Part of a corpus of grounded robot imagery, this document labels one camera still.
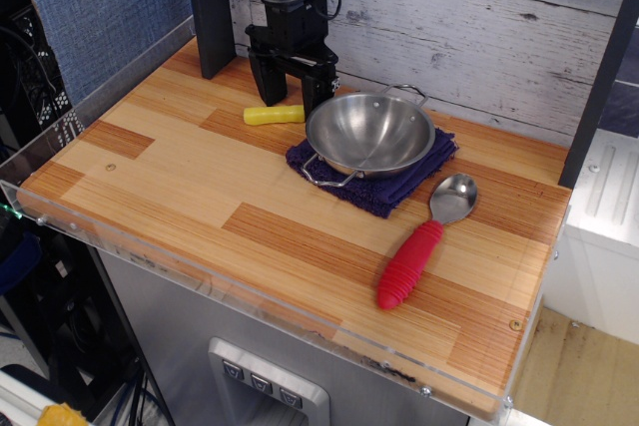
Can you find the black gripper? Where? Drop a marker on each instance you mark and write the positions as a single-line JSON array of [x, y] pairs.
[[293, 43]]

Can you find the dark grey post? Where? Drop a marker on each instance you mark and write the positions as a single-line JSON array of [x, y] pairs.
[[215, 35], [618, 42]]

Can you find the yellow plastic block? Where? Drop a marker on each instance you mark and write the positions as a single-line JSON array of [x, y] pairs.
[[256, 116]]

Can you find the blue fabric partition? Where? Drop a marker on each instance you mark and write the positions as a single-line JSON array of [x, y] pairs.
[[106, 47]]

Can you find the silver steel bowl with handles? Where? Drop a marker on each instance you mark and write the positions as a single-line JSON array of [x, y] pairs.
[[369, 135]]

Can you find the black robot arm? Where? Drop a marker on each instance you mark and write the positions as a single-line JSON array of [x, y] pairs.
[[292, 43]]

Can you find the silver button panel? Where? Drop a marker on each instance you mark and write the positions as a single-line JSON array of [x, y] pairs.
[[255, 391]]

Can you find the stainless steel cabinet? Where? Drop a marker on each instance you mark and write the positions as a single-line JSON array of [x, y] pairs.
[[174, 324]]

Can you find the dark grey left post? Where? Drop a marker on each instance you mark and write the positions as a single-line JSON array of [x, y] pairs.
[[215, 35]]

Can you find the clear acrylic edge guard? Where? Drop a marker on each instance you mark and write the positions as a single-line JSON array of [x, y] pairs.
[[171, 178]]

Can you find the yellow object bottom left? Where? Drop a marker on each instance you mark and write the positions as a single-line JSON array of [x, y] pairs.
[[61, 415]]

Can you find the dark grey right post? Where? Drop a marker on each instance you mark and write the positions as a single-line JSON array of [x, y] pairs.
[[618, 42]]

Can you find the spoon with red handle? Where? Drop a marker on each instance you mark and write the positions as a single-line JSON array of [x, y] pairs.
[[452, 200]]

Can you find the black plastic crate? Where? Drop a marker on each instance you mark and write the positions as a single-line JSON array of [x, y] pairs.
[[33, 95]]

